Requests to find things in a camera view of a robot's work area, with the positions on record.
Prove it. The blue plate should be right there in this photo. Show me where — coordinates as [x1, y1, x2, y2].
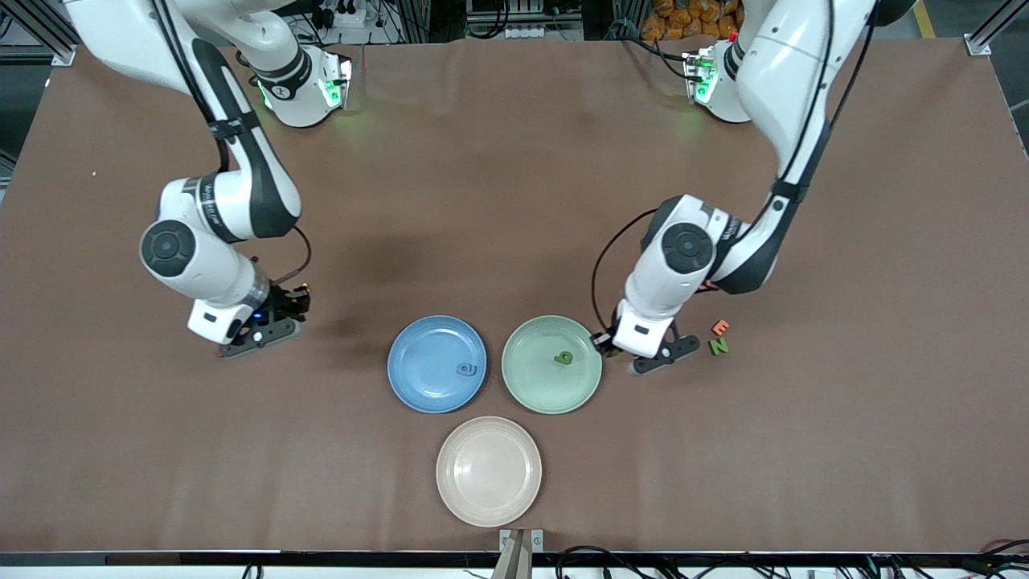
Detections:
[387, 314, 488, 414]

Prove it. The black table edge rail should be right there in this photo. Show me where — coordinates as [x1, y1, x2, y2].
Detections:
[0, 550, 1029, 569]

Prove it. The beige plate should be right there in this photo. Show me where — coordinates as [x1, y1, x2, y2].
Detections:
[436, 416, 543, 528]

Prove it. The brown table cover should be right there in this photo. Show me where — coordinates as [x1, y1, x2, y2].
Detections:
[0, 36, 1029, 556]

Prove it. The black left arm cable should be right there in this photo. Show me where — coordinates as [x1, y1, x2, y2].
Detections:
[592, 0, 877, 335]

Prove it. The bag of orange fruit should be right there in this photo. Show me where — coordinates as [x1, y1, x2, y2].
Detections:
[642, 0, 740, 43]

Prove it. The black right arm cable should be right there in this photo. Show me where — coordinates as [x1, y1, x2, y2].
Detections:
[149, 0, 314, 292]

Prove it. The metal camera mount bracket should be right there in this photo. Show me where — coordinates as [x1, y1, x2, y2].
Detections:
[492, 528, 546, 579]

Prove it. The metal equipment rack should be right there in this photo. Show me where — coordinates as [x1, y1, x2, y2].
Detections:
[465, 0, 586, 41]

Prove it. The green plate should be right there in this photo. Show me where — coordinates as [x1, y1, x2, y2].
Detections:
[501, 314, 603, 415]

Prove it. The aluminium frame post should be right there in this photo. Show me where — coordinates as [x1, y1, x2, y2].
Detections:
[18, 0, 78, 67]
[965, 0, 1029, 57]

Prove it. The white power strip with plugs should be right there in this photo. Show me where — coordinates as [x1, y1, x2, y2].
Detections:
[310, 0, 379, 30]

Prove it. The black looped cable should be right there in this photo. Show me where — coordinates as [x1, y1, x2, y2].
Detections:
[555, 544, 644, 579]

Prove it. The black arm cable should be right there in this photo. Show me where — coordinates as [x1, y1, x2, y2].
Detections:
[149, 0, 314, 292]
[592, 0, 877, 335]

